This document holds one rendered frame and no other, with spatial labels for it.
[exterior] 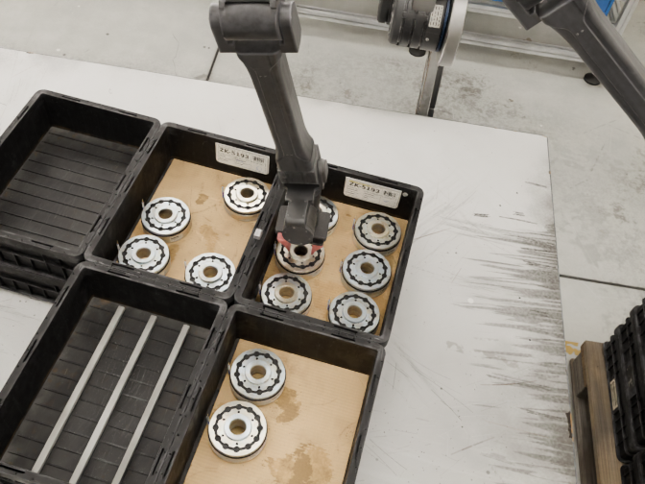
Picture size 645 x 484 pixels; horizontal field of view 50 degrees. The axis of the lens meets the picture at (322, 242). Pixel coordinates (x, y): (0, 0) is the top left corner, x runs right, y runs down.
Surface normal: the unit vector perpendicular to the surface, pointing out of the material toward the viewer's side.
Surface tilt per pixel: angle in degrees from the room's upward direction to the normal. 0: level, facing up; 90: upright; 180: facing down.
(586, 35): 87
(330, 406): 0
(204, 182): 0
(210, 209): 0
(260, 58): 103
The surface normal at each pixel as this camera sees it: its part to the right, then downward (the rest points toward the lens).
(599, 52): -0.18, 0.75
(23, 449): 0.09, -0.59
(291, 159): -0.11, 0.91
